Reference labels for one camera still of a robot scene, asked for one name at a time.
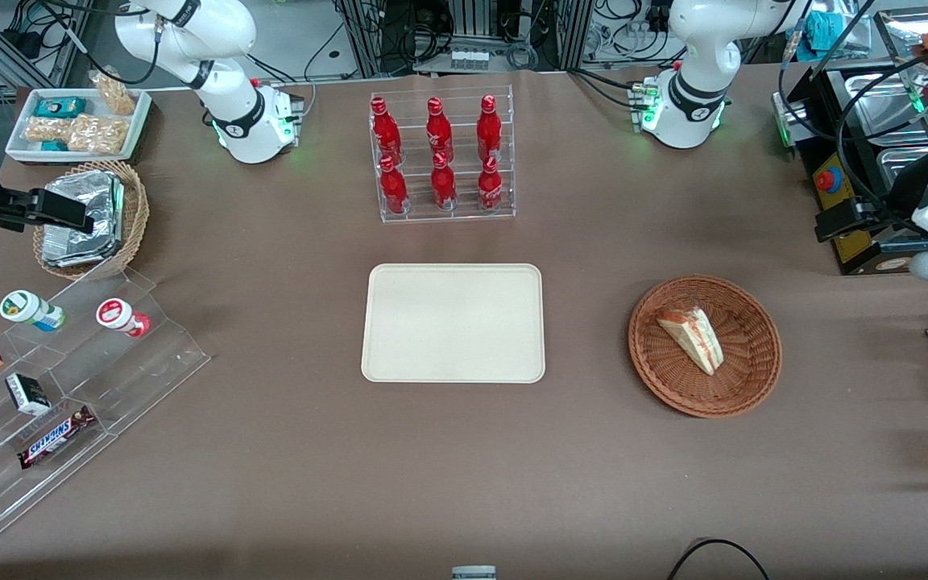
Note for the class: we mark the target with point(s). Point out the red capped yogurt bottle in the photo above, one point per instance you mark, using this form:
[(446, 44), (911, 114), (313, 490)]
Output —
[(120, 316)]

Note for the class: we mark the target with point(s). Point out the green capped yogurt bottle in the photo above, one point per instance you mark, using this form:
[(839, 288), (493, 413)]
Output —
[(29, 309)]

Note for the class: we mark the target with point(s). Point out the teal cloth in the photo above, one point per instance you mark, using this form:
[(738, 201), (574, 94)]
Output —
[(822, 31)]

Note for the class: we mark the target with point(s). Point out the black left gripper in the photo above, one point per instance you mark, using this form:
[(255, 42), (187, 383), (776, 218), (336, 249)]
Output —
[(901, 191)]

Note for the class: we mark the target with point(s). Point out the silver foil wrapped pack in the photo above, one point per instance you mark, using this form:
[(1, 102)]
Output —
[(89, 201)]

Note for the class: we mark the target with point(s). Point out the white rectangular snack tray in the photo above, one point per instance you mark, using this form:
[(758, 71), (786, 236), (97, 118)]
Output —
[(21, 153)]

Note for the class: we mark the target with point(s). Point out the clear acrylic step display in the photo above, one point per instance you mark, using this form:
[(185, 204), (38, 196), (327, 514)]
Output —
[(134, 370)]

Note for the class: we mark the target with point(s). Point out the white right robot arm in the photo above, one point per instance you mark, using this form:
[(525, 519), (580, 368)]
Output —
[(222, 80)]

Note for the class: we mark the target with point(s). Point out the metal food pan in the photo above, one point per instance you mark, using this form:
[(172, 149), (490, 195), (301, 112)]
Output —
[(883, 105)]

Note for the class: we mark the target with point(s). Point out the snickers chocolate bar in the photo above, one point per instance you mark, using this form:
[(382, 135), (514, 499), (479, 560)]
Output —
[(55, 436)]

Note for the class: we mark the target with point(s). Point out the triangle sandwich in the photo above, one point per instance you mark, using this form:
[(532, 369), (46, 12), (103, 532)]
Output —
[(693, 334)]

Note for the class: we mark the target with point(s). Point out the teal snack box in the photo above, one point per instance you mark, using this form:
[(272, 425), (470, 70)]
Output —
[(60, 106)]

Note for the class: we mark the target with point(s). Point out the bagged rice cracker snack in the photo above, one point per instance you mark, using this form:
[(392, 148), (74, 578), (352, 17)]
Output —
[(99, 134), (113, 93), (47, 129)]

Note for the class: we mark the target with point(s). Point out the clear acrylic bottle rack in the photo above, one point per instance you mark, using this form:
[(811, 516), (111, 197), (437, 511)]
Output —
[(464, 205)]

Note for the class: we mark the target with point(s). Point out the black control box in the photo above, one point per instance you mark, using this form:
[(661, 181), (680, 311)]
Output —
[(843, 153)]

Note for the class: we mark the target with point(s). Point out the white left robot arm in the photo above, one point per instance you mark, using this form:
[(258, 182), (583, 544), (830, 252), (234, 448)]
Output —
[(702, 72)]

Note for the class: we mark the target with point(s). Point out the small black white box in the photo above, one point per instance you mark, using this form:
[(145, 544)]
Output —
[(27, 395)]

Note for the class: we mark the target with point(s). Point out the red emergency stop button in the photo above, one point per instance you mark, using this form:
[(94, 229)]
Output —
[(830, 179)]

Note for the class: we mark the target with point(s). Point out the light wicker basket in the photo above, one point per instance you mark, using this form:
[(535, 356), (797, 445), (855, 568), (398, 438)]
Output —
[(135, 217)]

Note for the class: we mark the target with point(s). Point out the red cola bottle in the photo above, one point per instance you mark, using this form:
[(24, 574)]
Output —
[(490, 187), (443, 187), (385, 129), (437, 130), (392, 189), (488, 129)]

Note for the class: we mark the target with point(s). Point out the round brown wicker basket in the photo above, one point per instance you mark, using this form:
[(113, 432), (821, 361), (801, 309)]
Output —
[(746, 379)]

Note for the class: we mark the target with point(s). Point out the cream rectangular plastic tray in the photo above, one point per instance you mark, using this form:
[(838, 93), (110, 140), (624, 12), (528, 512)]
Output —
[(453, 323)]

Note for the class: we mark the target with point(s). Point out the small grey device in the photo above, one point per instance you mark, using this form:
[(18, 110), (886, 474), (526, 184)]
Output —
[(474, 573)]

